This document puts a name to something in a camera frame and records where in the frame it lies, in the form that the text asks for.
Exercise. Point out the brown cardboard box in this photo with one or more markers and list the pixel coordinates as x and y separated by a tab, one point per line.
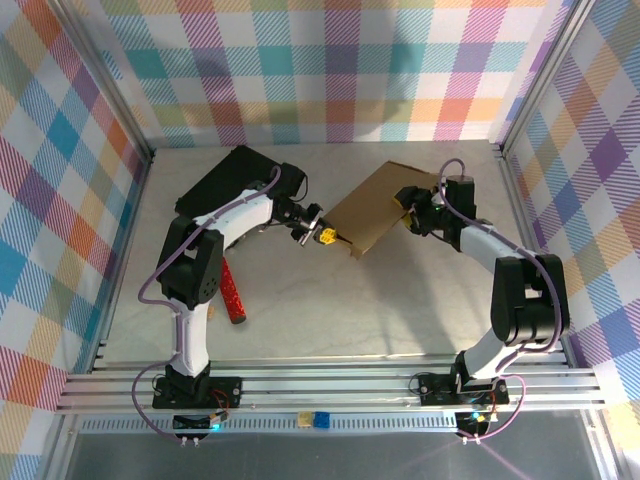
370	210

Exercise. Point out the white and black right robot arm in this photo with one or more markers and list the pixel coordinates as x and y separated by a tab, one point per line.
490	245

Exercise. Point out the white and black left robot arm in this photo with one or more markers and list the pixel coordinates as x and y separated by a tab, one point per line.
235	215

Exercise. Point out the black hard case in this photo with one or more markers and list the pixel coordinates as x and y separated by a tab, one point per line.
225	180

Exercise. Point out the red glitter tube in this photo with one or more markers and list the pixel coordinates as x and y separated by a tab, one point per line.
234	300

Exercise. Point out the small blue block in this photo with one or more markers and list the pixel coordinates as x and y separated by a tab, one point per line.
322	420

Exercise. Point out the small tan block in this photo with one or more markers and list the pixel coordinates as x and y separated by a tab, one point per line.
304	419

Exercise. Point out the grey metal plate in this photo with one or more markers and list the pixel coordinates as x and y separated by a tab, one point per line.
325	460

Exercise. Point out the aluminium side rail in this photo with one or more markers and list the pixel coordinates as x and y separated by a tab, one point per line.
141	190
517	200

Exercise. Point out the aluminium frame beam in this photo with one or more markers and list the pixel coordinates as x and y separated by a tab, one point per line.
325	390

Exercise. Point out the aluminium frame post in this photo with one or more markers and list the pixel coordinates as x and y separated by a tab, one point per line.
545	75
100	80

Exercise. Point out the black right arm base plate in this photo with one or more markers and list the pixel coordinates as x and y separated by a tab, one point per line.
435	390

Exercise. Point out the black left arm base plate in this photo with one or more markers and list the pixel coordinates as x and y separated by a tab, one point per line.
225	390

